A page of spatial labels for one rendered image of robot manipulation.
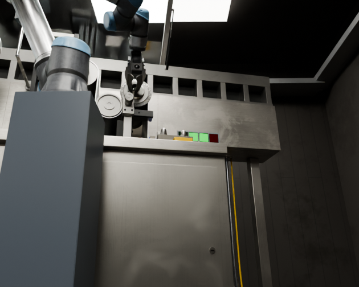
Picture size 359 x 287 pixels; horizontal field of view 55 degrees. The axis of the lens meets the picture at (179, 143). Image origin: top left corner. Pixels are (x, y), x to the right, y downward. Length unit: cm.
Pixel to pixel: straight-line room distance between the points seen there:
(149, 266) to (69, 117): 53
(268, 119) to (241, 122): 18
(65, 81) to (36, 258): 47
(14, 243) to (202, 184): 65
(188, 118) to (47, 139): 121
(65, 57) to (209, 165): 61
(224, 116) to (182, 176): 91
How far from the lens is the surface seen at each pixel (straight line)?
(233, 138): 203
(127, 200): 117
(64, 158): 88
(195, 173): 123
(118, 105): 159
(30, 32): 130
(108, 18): 144
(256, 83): 228
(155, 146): 121
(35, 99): 97
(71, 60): 107
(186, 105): 203
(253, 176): 218
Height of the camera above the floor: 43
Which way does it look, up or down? 22 degrees up
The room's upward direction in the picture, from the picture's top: 1 degrees counter-clockwise
